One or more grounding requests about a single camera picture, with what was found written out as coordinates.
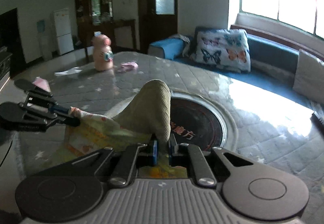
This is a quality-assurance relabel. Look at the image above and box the plain white cushion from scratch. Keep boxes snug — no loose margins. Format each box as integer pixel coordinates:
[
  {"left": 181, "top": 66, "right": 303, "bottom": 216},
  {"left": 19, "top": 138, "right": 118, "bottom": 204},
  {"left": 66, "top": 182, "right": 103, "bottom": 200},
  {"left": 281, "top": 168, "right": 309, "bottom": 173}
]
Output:
[{"left": 293, "top": 50, "right": 324, "bottom": 104}]

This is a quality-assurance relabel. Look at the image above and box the dark wooden display cabinet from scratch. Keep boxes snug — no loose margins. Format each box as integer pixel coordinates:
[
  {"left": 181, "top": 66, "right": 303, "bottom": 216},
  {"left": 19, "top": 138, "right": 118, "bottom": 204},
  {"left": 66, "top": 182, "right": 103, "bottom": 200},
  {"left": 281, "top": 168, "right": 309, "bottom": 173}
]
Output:
[{"left": 75, "top": 0, "right": 113, "bottom": 48}]

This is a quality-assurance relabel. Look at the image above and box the white refrigerator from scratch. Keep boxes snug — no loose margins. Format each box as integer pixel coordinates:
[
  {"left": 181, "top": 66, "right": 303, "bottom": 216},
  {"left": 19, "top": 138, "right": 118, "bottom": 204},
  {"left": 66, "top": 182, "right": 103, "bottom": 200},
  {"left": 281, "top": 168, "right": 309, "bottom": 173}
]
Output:
[{"left": 53, "top": 8, "right": 74, "bottom": 56}]

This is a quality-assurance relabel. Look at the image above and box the pink cartoon water bottle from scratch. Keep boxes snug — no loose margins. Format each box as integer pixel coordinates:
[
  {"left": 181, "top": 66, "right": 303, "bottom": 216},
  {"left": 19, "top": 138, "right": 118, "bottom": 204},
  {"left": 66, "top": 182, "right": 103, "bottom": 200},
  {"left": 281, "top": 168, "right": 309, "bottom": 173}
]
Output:
[{"left": 92, "top": 34, "right": 114, "bottom": 71}]

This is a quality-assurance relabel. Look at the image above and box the teal bench sofa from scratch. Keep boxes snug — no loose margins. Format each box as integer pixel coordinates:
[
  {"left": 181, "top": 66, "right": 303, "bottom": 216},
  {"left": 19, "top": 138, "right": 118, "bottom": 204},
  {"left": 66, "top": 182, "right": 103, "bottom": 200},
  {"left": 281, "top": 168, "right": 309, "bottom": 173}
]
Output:
[{"left": 172, "top": 27, "right": 323, "bottom": 112}]

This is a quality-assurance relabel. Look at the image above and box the blue folded blanket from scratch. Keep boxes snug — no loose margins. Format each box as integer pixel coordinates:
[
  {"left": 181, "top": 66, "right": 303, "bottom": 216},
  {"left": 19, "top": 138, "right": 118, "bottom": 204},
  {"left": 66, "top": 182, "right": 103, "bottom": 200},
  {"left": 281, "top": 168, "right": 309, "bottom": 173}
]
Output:
[{"left": 148, "top": 34, "right": 193, "bottom": 60}]

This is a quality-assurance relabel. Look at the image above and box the pink hair scrunchie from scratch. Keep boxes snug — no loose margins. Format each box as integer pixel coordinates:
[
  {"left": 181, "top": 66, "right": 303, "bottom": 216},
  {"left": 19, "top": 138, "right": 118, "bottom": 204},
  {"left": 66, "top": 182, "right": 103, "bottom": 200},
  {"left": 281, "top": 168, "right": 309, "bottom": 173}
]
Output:
[{"left": 117, "top": 62, "right": 138, "bottom": 73}]

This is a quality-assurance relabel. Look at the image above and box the loose white tissue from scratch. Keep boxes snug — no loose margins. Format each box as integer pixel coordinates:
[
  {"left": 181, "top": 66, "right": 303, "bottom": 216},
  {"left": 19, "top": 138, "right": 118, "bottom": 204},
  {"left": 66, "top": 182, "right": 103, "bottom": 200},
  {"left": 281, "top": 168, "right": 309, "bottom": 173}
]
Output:
[{"left": 54, "top": 67, "right": 82, "bottom": 77}]

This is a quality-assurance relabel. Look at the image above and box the dark wooden door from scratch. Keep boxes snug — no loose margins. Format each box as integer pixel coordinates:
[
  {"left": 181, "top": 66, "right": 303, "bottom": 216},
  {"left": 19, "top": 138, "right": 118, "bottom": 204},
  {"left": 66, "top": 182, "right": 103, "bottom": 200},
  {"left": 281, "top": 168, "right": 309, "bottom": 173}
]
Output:
[{"left": 138, "top": 0, "right": 178, "bottom": 54}]

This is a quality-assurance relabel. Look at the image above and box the dark wooden side table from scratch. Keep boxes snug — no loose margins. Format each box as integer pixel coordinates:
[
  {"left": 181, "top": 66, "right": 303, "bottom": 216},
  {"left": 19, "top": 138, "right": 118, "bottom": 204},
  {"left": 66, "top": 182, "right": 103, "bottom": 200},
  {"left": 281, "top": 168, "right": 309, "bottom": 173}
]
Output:
[{"left": 77, "top": 19, "right": 137, "bottom": 63}]

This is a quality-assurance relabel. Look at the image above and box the pink tissue pack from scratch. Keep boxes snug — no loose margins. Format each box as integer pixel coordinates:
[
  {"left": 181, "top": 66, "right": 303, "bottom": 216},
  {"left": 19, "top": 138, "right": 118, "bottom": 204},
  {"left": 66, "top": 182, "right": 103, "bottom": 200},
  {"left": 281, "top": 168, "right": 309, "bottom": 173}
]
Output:
[{"left": 32, "top": 76, "right": 51, "bottom": 92}]

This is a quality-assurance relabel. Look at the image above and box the colourful printed child's garment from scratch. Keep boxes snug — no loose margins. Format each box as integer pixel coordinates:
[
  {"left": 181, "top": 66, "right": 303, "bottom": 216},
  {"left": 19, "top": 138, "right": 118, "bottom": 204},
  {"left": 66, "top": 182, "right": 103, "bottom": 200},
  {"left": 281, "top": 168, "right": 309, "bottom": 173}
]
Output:
[{"left": 43, "top": 80, "right": 187, "bottom": 178}]

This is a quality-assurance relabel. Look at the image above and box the butterfly print pillow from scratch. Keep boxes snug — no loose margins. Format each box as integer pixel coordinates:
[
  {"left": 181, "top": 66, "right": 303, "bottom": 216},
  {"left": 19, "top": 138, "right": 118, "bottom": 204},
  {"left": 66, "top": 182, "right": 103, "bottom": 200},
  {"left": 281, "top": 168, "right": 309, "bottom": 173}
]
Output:
[{"left": 190, "top": 29, "right": 251, "bottom": 73}]

